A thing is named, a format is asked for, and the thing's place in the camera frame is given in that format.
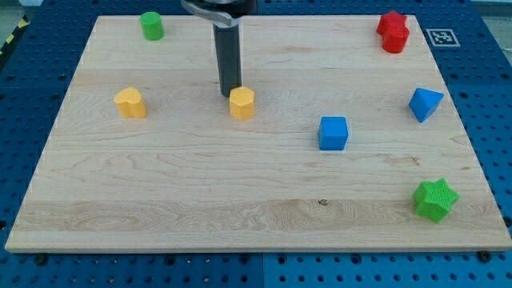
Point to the blue cube block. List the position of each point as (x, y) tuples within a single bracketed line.
[(333, 133)]

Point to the yellow hexagon block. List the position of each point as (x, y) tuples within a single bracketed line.
[(242, 103)]

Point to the light wooden board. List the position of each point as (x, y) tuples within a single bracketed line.
[(190, 178)]

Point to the yellow heart block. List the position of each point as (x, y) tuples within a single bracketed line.
[(130, 103)]

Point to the green cylinder block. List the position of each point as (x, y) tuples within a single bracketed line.
[(151, 24)]

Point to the blue triangle block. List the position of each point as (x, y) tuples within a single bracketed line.
[(424, 103)]

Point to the red cylinder block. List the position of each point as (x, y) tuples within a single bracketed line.
[(395, 38)]

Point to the red star block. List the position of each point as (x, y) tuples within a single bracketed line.
[(391, 18)]

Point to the green star block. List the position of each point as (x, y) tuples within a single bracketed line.
[(434, 200)]

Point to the white fiducial marker tag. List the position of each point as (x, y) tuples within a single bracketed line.
[(441, 37)]

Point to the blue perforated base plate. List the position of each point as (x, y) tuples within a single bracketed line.
[(44, 58)]

